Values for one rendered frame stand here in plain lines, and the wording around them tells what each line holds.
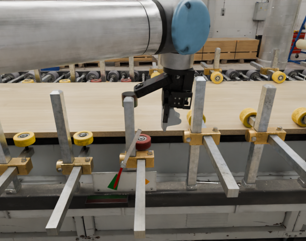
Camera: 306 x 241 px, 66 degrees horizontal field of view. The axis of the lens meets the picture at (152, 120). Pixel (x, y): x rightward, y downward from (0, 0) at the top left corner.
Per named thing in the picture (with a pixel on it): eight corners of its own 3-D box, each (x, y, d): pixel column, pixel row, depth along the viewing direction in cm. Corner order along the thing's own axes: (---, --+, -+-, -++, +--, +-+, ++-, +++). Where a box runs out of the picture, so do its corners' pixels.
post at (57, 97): (78, 199, 100) (59, 91, 80) (70, 199, 100) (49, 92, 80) (80, 193, 103) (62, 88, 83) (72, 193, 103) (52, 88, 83)
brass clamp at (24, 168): (27, 175, 92) (24, 165, 90) (-8, 176, 92) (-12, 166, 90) (34, 166, 98) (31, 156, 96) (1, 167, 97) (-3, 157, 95)
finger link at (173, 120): (180, 136, 73) (184, 110, 68) (161, 136, 73) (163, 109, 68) (178, 131, 76) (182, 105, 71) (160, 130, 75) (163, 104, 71)
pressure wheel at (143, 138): (151, 165, 98) (151, 141, 94) (132, 166, 98) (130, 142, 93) (150, 155, 106) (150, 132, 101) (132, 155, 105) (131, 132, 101)
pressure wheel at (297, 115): (294, 122, 107) (306, 130, 109) (307, 108, 104) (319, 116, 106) (287, 116, 112) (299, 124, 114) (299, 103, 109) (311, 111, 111)
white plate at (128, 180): (156, 191, 98) (156, 171, 94) (94, 192, 97) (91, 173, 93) (156, 190, 99) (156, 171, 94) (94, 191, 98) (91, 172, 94)
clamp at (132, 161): (153, 167, 93) (153, 157, 91) (119, 168, 93) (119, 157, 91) (153, 159, 98) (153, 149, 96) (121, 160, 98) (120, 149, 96)
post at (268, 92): (252, 192, 101) (277, 85, 81) (244, 193, 101) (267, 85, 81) (249, 187, 104) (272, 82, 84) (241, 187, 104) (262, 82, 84)
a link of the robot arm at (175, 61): (162, 53, 58) (160, 44, 67) (160, 71, 61) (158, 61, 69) (197, 55, 59) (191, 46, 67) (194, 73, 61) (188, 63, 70)
